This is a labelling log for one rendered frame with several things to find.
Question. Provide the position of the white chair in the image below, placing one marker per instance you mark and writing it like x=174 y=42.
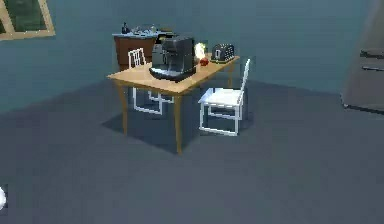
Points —
x=137 y=58
x=222 y=97

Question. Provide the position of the red apple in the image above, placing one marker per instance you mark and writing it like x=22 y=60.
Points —
x=204 y=61

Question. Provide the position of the black coffee machine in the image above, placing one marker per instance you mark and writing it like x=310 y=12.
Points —
x=174 y=57

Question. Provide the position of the wooden dining table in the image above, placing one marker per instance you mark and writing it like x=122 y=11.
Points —
x=143 y=78

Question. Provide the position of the pale yellow bottle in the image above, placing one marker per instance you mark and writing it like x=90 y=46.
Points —
x=199 y=51

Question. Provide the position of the brown cabinet with grey top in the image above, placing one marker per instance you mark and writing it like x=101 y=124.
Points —
x=130 y=45

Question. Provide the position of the dark bottle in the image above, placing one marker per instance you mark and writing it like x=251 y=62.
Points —
x=125 y=28

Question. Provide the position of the grey fridge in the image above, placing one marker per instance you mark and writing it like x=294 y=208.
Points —
x=365 y=76

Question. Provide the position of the wooden framed window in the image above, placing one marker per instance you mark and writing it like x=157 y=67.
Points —
x=23 y=16

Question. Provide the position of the white round object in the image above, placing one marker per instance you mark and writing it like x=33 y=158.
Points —
x=2 y=198

